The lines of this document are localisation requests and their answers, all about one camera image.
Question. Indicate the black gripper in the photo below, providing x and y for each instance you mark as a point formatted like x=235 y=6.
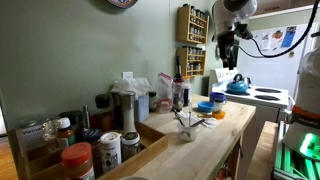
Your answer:
x=226 y=41

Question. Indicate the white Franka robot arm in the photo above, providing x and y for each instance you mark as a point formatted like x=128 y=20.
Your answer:
x=233 y=13

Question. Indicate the wooden tray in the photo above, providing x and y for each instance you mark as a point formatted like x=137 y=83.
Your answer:
x=150 y=140

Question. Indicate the white paper sheet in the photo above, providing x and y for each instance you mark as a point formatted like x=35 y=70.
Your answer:
x=265 y=40

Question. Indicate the white refrigerator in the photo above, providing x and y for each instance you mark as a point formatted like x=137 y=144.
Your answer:
x=276 y=70

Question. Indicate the wooden spice rack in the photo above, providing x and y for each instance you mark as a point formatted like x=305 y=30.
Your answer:
x=181 y=63
x=182 y=26

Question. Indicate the blue bowl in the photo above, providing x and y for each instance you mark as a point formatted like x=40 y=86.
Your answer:
x=205 y=106

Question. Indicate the white electric stove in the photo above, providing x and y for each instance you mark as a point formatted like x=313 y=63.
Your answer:
x=266 y=100

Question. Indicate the orange printed paper flyer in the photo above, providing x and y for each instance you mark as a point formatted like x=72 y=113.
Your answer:
x=277 y=38

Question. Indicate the slim clear bottle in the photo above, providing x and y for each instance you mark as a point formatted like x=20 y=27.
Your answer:
x=187 y=91

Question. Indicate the orange round lid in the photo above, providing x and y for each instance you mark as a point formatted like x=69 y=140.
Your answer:
x=218 y=115

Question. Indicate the dark wine bottle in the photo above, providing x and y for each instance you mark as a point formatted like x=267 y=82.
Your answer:
x=178 y=93

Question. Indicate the blue paper flyer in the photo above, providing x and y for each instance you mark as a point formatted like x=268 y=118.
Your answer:
x=289 y=36

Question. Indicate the metal spoon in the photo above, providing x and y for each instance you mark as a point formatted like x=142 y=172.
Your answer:
x=190 y=115

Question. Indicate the clear plastic zip bag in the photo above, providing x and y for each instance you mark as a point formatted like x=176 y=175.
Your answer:
x=164 y=90

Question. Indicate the clear plastic container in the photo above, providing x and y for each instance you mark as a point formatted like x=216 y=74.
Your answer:
x=187 y=134

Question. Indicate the small dark jar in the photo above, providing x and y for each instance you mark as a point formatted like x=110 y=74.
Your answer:
x=153 y=101

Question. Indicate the blue tissue box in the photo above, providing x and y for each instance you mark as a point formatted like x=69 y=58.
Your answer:
x=142 y=106

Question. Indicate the white grinder steel cap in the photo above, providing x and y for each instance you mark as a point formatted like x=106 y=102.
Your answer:
x=128 y=113

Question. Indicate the dark pepper grinder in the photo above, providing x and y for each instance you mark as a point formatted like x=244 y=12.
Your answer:
x=116 y=110

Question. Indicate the glass jar dark spice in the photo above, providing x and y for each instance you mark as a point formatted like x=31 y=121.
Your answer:
x=130 y=148

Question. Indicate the amber bottle black cap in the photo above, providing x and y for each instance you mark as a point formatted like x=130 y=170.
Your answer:
x=102 y=115

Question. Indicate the white printed spice shaker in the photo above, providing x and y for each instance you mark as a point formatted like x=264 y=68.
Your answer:
x=110 y=153

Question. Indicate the small steel bottle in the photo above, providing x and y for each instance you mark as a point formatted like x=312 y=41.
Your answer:
x=86 y=116

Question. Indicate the blue lid jar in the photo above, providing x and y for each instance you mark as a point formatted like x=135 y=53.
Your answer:
x=92 y=136

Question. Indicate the black lid jar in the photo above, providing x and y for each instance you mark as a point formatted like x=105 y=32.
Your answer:
x=70 y=116

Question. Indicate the brown bottle white cap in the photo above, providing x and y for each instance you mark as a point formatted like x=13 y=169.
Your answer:
x=65 y=135

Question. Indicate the red lid jar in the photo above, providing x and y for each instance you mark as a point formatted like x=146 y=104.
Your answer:
x=77 y=160

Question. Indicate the small clear glass jar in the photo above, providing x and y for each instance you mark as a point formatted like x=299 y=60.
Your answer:
x=49 y=130

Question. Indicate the glass jar white label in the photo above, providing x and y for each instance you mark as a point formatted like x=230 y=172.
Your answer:
x=29 y=135

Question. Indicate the small camera module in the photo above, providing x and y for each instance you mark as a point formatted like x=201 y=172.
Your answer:
x=243 y=31

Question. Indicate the wooden wall cabinet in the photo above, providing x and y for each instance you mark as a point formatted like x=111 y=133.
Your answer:
x=286 y=6

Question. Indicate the white wall outlet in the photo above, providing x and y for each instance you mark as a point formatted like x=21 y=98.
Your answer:
x=127 y=75

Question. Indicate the decorative wall plate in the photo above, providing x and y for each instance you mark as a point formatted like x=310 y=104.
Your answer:
x=122 y=2

